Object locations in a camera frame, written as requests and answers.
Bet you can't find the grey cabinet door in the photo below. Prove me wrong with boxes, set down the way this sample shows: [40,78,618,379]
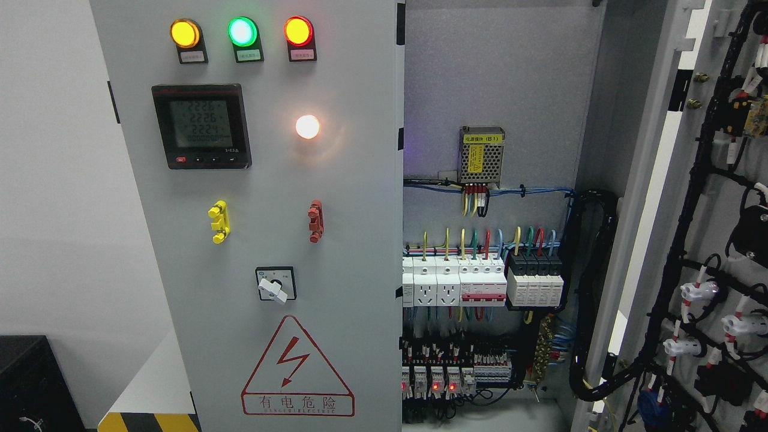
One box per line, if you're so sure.
[560,1,766,431]
[91,1,405,431]

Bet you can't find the red terminal connector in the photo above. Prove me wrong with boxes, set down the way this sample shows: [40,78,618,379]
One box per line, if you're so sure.
[307,200,324,244]

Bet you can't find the metal mesh power supply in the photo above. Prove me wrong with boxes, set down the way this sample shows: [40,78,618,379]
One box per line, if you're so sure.
[458,125,505,185]

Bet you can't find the white glowing indicator lamp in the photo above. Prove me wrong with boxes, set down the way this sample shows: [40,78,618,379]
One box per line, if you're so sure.
[295,114,320,140]

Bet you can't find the black surge protector modules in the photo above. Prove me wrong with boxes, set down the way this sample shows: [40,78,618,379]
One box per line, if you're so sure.
[505,253,564,312]

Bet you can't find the yellow terminal connector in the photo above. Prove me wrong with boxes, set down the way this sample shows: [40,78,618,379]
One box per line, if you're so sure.
[208,200,230,244]

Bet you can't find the relay row with red leds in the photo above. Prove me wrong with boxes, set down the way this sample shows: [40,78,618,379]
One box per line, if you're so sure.
[401,365,478,400]

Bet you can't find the red electric warning sticker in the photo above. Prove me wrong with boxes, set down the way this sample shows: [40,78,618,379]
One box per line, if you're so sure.
[241,315,356,416]

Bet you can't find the black digital power meter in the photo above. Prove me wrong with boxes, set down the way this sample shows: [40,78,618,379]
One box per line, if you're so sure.
[152,83,251,170]

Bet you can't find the red indicator lamp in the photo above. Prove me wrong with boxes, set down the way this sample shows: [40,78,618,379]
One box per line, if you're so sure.
[284,16,317,61]

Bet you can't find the green indicator lamp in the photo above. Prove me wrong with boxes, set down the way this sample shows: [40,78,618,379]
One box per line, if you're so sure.
[227,16,264,63]

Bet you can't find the yellow indicator lamp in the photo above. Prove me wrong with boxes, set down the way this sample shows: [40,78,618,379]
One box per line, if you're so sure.
[169,17,208,65]

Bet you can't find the black box lower left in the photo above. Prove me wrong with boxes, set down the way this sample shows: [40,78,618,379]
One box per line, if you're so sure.
[1,335,85,431]

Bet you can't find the black right cable harness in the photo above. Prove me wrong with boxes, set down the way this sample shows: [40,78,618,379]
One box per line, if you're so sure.
[564,189,620,403]

